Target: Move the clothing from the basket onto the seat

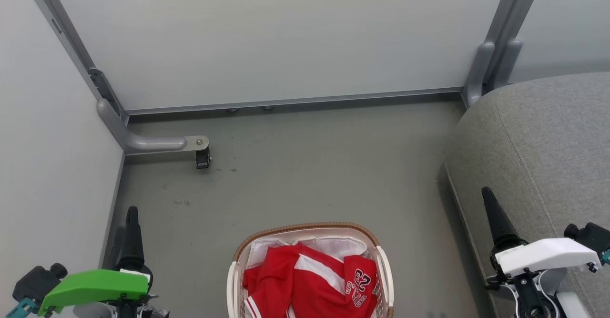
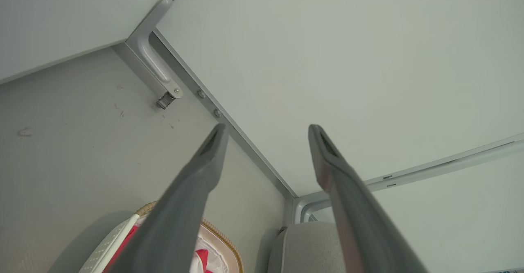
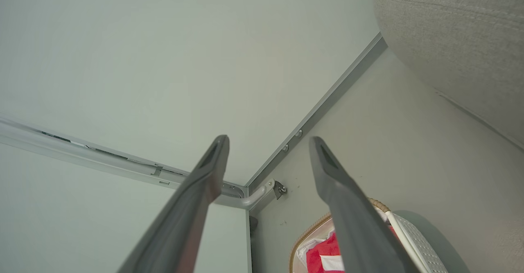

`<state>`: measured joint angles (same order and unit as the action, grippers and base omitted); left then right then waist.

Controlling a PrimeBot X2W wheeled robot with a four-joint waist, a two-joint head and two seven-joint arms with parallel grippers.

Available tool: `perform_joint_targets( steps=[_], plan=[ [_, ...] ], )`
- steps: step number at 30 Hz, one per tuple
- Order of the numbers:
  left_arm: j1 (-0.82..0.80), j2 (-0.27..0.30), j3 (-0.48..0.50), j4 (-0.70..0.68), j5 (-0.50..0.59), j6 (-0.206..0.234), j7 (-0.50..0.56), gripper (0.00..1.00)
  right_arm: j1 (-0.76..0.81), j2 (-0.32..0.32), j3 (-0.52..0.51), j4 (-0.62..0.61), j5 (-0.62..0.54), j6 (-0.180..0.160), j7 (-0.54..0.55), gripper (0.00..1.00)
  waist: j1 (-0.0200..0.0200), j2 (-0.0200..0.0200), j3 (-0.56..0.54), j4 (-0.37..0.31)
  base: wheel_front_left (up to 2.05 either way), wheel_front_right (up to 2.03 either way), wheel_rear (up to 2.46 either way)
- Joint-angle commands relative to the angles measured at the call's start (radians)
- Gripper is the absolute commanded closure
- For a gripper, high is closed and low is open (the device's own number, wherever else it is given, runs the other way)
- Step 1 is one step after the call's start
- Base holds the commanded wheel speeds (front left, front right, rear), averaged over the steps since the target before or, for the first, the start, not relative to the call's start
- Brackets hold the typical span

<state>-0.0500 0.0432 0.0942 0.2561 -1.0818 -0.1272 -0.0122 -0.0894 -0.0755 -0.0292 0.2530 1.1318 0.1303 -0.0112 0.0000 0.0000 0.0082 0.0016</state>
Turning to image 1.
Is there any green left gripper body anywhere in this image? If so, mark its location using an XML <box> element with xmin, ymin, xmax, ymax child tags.
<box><xmin>37</xmin><ymin>258</ymin><xmax>154</xmax><ymax>317</ymax></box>

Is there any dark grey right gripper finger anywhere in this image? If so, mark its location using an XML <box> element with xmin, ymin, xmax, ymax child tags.
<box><xmin>481</xmin><ymin>187</ymin><xmax>526</xmax><ymax>253</ymax></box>

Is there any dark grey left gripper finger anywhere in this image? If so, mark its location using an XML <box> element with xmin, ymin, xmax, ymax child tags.
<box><xmin>118</xmin><ymin>206</ymin><xmax>144</xmax><ymax>271</ymax></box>

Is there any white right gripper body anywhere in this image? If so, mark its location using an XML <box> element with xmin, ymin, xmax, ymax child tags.
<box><xmin>490</xmin><ymin>235</ymin><xmax>602</xmax><ymax>279</ymax></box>

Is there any grey fabric sofa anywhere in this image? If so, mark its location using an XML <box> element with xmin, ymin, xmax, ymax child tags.
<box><xmin>437</xmin><ymin>72</ymin><xmax>610</xmax><ymax>318</ymax></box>

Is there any grey partition foot tube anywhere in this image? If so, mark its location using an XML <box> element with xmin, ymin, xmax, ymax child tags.
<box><xmin>464</xmin><ymin>41</ymin><xmax>497</xmax><ymax>107</ymax></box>
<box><xmin>97</xmin><ymin>98</ymin><xmax>210</xmax><ymax>156</ymax></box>
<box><xmin>492</xmin><ymin>38</ymin><xmax>524</xmax><ymax>90</ymax></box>

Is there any black caster wheel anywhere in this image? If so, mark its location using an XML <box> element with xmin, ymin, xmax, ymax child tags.
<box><xmin>195</xmin><ymin>147</ymin><xmax>212</xmax><ymax>170</ymax></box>

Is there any white laundry basket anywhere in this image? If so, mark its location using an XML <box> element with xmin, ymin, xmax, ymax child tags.
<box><xmin>227</xmin><ymin>222</ymin><xmax>395</xmax><ymax>318</ymax></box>

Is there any white cloth in basket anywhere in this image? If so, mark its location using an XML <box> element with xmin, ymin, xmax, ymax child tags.
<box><xmin>247</xmin><ymin>236</ymin><xmax>370</xmax><ymax>267</ymax></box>

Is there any red white sports jersey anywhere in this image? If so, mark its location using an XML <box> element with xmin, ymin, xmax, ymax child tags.
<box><xmin>243</xmin><ymin>243</ymin><xmax>380</xmax><ymax>318</ymax></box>

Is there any grey partition post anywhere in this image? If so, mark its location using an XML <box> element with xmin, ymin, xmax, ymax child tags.
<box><xmin>480</xmin><ymin>0</ymin><xmax>547</xmax><ymax>92</ymax></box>
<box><xmin>19</xmin><ymin>0</ymin><xmax>130</xmax><ymax>124</ymax></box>

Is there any grey partition bottom rail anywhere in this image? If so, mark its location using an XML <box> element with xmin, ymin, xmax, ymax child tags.
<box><xmin>125</xmin><ymin>87</ymin><xmax>464</xmax><ymax>116</ymax></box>

